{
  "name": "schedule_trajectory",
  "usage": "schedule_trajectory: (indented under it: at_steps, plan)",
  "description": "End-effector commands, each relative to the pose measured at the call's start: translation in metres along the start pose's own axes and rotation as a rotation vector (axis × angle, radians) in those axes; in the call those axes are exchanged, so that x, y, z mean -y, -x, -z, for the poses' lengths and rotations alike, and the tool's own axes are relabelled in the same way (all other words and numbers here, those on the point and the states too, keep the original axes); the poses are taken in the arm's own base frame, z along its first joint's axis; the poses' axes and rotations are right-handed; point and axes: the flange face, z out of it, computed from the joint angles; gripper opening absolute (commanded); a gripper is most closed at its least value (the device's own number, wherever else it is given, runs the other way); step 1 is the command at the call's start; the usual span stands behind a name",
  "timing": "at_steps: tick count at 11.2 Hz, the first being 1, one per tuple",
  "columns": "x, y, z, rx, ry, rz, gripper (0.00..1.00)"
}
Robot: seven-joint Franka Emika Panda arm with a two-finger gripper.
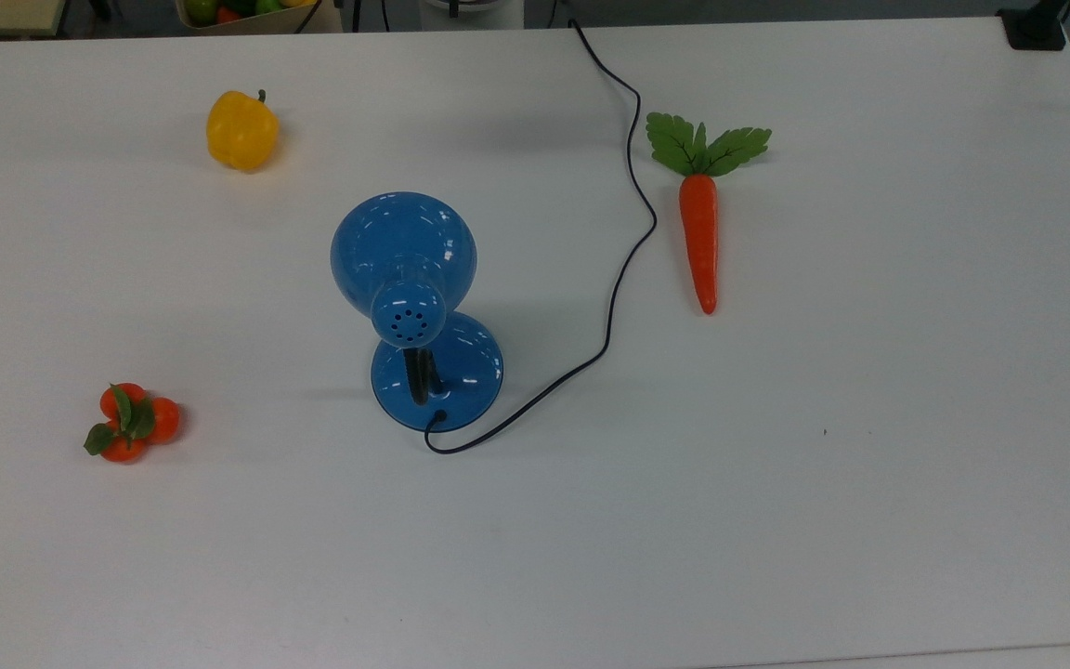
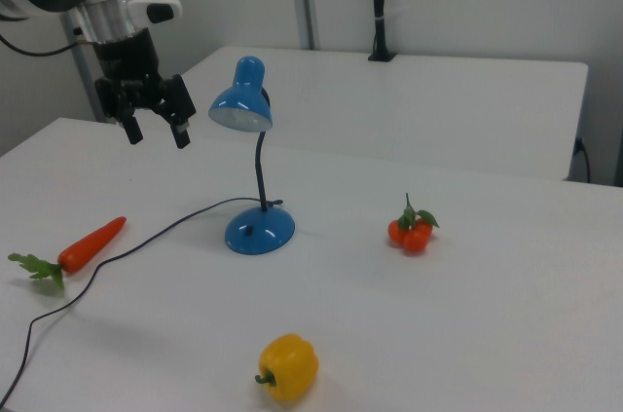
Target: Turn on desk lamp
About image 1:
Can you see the blue desk lamp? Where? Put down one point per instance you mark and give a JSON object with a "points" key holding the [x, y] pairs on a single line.
{"points": [[402, 237]]}

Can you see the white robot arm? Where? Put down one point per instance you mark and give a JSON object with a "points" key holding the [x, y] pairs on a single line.
{"points": [[470, 14]]}

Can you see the orange carrot with green leaves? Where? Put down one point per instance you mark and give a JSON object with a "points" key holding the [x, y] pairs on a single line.
{"points": [[699, 232]]}

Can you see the yellow bell pepper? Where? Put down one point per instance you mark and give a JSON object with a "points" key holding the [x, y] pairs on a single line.
{"points": [[240, 132]]}

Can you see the mandarin cluster with leaves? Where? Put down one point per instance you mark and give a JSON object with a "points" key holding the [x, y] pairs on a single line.
{"points": [[131, 423]]}

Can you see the beige bin with fruit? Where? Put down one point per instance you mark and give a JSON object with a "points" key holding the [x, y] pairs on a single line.
{"points": [[256, 22]]}

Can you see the green apple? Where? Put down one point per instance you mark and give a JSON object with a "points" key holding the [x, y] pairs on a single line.
{"points": [[201, 9]]}

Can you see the black table clamp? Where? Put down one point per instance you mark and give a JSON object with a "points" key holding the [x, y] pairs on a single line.
{"points": [[1035, 30]]}

